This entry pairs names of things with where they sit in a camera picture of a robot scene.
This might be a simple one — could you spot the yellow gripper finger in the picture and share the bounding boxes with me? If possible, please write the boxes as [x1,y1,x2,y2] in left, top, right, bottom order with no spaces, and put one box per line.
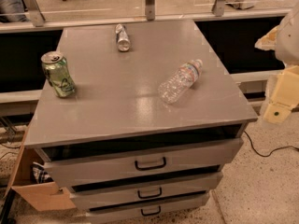
[263,65,299,124]
[254,27,278,50]

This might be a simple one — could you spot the silver redbull can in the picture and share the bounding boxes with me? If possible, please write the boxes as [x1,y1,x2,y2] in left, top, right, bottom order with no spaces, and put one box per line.
[115,24,131,52]

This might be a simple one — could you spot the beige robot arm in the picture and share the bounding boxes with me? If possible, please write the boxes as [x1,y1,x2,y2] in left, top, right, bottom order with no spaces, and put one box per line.
[254,3,299,123]

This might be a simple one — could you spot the green soda can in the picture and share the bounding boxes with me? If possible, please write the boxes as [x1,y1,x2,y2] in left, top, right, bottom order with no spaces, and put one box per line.
[41,51,76,98]

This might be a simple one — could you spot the top grey drawer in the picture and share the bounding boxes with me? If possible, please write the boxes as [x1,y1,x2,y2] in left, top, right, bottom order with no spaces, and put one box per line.
[45,138,243,187]

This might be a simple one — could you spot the grey drawer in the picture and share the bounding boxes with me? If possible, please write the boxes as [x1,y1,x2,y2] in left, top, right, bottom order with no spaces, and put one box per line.
[45,138,243,187]
[86,191,209,224]
[70,172,222,210]

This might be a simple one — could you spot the clear plastic water bottle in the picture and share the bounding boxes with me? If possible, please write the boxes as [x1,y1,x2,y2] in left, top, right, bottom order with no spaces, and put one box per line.
[158,59,203,104]

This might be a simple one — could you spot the middle grey drawer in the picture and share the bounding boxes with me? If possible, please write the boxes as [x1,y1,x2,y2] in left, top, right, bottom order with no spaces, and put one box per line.
[70,172,222,210]

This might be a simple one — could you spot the grey drawer cabinet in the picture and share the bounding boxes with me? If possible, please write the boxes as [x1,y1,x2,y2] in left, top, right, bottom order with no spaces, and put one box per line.
[23,19,259,224]

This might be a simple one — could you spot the bottom grey drawer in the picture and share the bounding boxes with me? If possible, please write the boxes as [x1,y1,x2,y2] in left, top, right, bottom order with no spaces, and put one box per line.
[86,191,209,224]

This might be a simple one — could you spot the person in jeans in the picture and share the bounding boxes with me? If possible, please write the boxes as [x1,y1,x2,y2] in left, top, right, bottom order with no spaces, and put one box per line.
[0,0,29,23]

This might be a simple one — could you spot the checkered cloth in box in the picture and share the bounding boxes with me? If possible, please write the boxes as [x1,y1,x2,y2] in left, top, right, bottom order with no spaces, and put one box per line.
[32,162,52,184]

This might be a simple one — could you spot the brown cardboard box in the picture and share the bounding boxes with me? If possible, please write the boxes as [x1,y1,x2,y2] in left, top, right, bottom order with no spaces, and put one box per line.
[5,136,75,211]

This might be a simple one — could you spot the black floor cable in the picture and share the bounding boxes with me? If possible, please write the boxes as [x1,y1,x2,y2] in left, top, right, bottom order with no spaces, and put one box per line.
[242,130,299,158]

